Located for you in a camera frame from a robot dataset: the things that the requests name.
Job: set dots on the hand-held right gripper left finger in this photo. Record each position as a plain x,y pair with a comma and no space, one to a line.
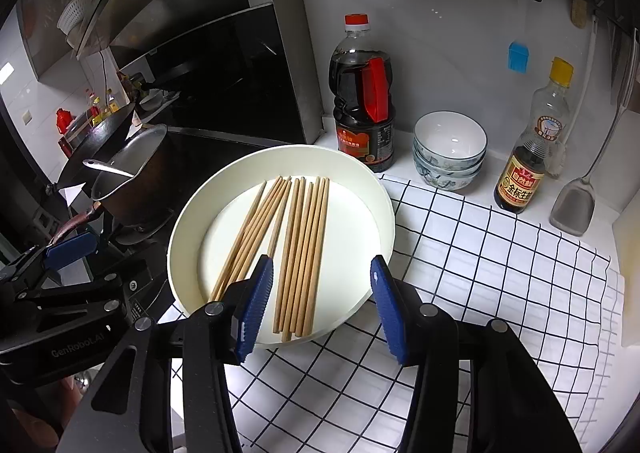
255,308

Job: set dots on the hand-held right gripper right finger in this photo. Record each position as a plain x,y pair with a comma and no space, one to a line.
390,313

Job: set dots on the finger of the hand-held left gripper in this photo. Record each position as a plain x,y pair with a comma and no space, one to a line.
145,285
70,250

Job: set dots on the pile of wooden chopsticks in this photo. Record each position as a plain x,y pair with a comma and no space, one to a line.
305,258

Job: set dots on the large white bowl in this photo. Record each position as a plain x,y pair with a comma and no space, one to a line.
350,213

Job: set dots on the person's left hand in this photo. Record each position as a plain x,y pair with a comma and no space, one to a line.
71,390

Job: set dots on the metal ladle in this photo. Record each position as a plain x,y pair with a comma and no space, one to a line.
100,164

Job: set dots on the dark saucepan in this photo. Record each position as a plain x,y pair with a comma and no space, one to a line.
140,183

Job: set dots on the black wok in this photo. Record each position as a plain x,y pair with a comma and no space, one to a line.
95,143

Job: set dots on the white black-grid cloth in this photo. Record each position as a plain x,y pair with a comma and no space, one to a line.
500,283

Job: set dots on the red plastic container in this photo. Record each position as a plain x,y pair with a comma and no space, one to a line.
63,120

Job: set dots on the white floral ceramic bowl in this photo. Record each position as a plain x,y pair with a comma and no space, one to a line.
425,164
450,133
445,181

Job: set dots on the cluster of condiment bottles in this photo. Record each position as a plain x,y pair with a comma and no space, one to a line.
102,105

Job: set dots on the soy sauce bottle yellow cap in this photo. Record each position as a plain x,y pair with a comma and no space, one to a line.
520,178

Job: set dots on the metal spatula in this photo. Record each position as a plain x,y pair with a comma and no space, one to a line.
572,213

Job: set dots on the black range hood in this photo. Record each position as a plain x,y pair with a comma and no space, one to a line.
225,58

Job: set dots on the white cutting board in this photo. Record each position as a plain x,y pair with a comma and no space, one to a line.
630,283

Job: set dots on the blue silicone brush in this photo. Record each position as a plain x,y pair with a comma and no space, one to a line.
518,58

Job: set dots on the white bottle brush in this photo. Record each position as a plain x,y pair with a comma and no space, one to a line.
582,93

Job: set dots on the white wall socket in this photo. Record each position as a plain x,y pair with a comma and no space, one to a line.
26,116
6,73

